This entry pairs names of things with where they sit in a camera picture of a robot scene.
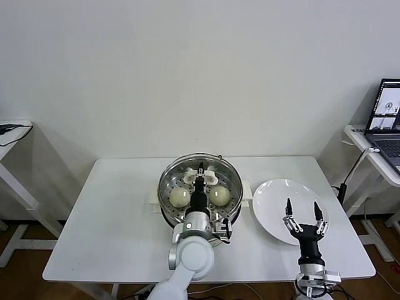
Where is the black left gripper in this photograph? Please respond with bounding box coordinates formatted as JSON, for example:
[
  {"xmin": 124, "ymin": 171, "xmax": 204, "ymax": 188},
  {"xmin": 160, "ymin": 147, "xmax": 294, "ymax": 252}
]
[{"xmin": 189, "ymin": 161, "xmax": 209, "ymax": 216}]

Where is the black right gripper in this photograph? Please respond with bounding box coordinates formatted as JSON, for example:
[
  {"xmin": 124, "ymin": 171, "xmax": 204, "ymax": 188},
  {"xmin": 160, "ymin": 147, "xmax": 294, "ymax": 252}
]
[{"xmin": 282, "ymin": 198, "xmax": 329, "ymax": 266}]

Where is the round glass pot lid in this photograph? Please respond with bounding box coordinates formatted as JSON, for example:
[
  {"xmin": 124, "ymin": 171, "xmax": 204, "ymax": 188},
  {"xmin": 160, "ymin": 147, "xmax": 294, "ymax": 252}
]
[{"xmin": 158, "ymin": 152, "xmax": 244, "ymax": 226}]

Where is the white steamed baozi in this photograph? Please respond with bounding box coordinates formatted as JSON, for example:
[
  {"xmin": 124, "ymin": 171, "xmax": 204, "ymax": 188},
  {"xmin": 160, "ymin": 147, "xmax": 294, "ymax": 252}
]
[
  {"xmin": 209, "ymin": 186, "xmax": 231, "ymax": 206},
  {"xmin": 169, "ymin": 187, "xmax": 191, "ymax": 208}
]

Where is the stainless steel steamer pot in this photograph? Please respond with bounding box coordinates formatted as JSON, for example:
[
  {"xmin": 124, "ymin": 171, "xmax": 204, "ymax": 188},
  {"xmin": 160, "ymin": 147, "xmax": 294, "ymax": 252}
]
[{"xmin": 148, "ymin": 179, "xmax": 253, "ymax": 248}]

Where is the perforated steel steamer basket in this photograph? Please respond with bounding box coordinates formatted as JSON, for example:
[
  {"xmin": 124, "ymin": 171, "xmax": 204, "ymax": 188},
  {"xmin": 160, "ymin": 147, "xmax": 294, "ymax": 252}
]
[{"xmin": 157, "ymin": 156, "xmax": 244, "ymax": 234}]

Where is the round white plate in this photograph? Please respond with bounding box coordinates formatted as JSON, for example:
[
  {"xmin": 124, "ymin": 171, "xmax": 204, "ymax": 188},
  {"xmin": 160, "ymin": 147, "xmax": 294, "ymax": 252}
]
[{"xmin": 252, "ymin": 179, "xmax": 331, "ymax": 246}]

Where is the white side table with laptop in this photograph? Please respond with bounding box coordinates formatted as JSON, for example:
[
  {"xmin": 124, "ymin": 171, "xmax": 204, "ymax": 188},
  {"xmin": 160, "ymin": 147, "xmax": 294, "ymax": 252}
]
[{"xmin": 343, "ymin": 124, "xmax": 400, "ymax": 263}]

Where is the grey open laptop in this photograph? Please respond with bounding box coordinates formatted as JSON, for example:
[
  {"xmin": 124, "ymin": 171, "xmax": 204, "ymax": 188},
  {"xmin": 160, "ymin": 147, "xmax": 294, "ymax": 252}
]
[{"xmin": 364, "ymin": 77, "xmax": 400, "ymax": 174}]

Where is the white power strip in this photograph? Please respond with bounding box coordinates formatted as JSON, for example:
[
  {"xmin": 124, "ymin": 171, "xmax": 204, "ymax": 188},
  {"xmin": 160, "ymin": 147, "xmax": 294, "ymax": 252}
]
[{"xmin": 134, "ymin": 287, "xmax": 157, "ymax": 298}]

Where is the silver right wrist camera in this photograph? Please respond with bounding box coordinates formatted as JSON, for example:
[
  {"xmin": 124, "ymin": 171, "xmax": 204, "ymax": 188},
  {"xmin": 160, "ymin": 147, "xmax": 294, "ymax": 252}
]
[{"xmin": 323, "ymin": 270, "xmax": 342, "ymax": 285}]

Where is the white laptop cable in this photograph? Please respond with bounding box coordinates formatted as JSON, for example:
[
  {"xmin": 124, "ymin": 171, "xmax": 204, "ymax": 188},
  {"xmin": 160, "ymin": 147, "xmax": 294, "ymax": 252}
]
[{"xmin": 362, "ymin": 146, "xmax": 381, "ymax": 163}]

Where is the white cord under table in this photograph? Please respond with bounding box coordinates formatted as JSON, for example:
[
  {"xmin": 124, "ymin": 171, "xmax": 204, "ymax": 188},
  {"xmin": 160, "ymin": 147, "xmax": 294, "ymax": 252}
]
[{"xmin": 187, "ymin": 282, "xmax": 266, "ymax": 298}]

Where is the white side table with cable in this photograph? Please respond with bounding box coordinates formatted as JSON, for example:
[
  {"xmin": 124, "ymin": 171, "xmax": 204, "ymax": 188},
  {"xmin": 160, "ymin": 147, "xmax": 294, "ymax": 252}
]
[{"xmin": 0, "ymin": 120, "xmax": 66, "ymax": 268}]

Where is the black cable on side table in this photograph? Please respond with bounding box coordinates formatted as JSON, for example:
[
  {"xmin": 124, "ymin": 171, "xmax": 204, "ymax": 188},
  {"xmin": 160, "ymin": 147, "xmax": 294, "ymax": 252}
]
[{"xmin": 0, "ymin": 124, "xmax": 34, "ymax": 148}]

